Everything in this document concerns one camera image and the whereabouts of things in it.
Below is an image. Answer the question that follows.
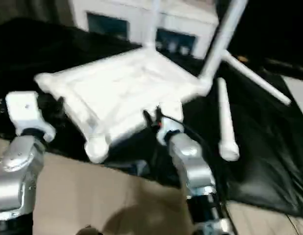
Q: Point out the white plastic table leg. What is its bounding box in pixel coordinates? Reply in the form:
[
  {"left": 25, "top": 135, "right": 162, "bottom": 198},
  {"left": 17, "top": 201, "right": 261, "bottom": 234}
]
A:
[
  {"left": 224, "top": 51, "right": 292, "bottom": 107},
  {"left": 143, "top": 0, "right": 163, "bottom": 50},
  {"left": 215, "top": 77, "right": 240, "bottom": 163},
  {"left": 197, "top": 0, "right": 250, "bottom": 85}
]

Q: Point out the white cabinet with glass doors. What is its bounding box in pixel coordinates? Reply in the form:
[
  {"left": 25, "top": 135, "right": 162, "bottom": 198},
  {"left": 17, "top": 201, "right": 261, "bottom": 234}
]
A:
[{"left": 68, "top": 0, "right": 221, "bottom": 60}]

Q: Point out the black work mat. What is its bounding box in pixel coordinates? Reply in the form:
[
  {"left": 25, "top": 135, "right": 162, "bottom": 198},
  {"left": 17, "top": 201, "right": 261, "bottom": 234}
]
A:
[{"left": 0, "top": 19, "right": 303, "bottom": 218}]

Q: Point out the flat white board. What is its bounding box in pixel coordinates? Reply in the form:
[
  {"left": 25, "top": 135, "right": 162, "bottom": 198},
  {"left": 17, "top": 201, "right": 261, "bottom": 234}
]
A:
[{"left": 282, "top": 75, "right": 303, "bottom": 120}]

